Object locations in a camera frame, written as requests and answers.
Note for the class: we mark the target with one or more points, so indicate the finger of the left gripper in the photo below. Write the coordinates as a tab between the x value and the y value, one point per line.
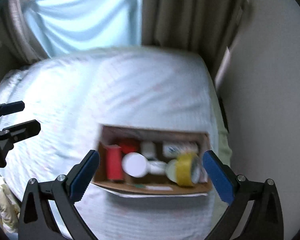
10	108
19	132

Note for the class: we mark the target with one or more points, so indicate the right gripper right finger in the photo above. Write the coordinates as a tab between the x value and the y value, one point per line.
265	220

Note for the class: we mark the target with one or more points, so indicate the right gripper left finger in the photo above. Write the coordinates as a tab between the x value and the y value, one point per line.
36	217

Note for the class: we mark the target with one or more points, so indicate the yellow tape roll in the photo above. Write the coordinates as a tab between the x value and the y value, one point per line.
187	170

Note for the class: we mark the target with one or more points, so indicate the red carton box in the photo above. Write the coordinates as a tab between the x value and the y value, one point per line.
114	171

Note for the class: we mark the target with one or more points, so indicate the red lid small jar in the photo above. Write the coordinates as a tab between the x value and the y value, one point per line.
129	145

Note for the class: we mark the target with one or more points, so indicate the green white jar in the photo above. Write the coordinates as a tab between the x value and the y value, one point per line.
135	165

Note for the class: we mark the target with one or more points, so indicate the white tube bottle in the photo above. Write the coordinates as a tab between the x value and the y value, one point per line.
174	149

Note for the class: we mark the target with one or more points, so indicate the white earbuds case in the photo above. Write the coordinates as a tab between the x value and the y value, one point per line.
148	150

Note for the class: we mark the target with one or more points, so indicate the pale green lid jar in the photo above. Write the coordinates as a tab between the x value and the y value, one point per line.
170	170

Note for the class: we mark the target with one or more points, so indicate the white black hair mask jar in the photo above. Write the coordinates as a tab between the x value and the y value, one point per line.
156	167

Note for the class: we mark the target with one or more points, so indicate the grey curtain left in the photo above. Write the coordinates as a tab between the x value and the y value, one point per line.
21	40

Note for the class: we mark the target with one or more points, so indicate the cardboard box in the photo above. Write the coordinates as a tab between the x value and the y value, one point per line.
150	185

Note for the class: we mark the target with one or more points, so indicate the light blue curtain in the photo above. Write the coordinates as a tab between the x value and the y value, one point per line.
65	26

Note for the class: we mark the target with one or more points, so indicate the brown curtain right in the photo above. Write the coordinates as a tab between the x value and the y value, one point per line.
205	27

